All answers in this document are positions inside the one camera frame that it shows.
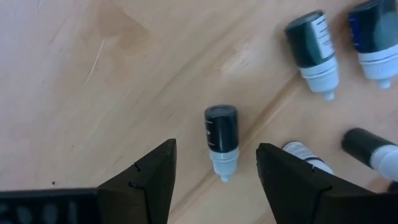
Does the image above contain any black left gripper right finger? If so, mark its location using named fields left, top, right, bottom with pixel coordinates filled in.
left=256, top=142, right=379, bottom=224

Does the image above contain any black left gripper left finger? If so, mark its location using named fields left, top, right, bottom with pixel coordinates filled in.
left=97, top=139, right=177, bottom=224

